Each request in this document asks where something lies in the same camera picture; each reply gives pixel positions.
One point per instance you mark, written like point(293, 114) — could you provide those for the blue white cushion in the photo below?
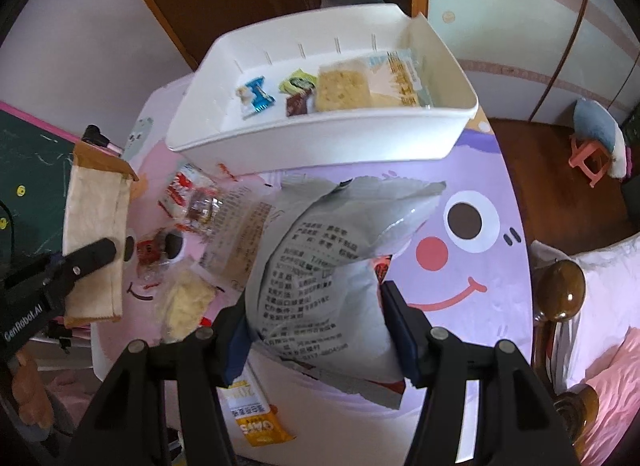
point(595, 120)

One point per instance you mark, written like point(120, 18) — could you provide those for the black easel knob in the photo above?
point(95, 135)

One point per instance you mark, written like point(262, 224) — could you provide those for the floral pastel wardrobe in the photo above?
point(500, 10)

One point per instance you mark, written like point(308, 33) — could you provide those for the pink quilt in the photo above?
point(615, 396)

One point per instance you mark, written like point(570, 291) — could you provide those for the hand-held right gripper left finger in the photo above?
point(235, 351)

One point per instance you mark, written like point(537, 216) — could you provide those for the clear printed bread wrapper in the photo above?
point(235, 236)

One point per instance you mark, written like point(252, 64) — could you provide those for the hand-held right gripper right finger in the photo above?
point(402, 331)

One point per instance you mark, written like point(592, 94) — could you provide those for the wooden bed frame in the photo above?
point(560, 291)

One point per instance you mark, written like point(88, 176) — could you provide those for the brown nut bar clear wrapper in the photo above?
point(202, 211)

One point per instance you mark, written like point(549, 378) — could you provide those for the light blue cake packet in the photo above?
point(395, 80)

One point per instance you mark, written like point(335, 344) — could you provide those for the beige bread packet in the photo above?
point(95, 206)

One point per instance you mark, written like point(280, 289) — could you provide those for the white pillow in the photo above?
point(610, 306)

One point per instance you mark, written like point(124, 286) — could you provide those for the red white cookie bag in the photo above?
point(180, 188)

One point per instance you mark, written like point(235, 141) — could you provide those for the white plastic bin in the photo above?
point(320, 140)

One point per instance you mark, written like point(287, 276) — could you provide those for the green chalkboard pink frame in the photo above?
point(30, 165)

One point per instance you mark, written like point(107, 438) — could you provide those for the pink plastic stool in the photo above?
point(587, 160)

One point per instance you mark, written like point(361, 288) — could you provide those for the pastel cartoon tablecloth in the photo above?
point(495, 276)

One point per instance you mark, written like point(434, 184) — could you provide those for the small green candy packet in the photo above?
point(299, 79)

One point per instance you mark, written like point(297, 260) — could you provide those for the dark bedside cabinet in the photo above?
point(631, 196)

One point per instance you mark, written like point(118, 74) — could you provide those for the orange white snack packet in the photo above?
point(255, 421)

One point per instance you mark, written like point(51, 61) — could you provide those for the grey white snack bag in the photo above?
point(320, 271)

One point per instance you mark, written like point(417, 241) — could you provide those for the person's left forearm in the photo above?
point(30, 386)

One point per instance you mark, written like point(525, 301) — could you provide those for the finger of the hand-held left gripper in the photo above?
point(90, 256)

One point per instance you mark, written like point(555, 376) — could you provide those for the small blue candy packet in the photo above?
point(257, 95)

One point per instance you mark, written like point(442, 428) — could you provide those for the small brown candy packet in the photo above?
point(297, 104)

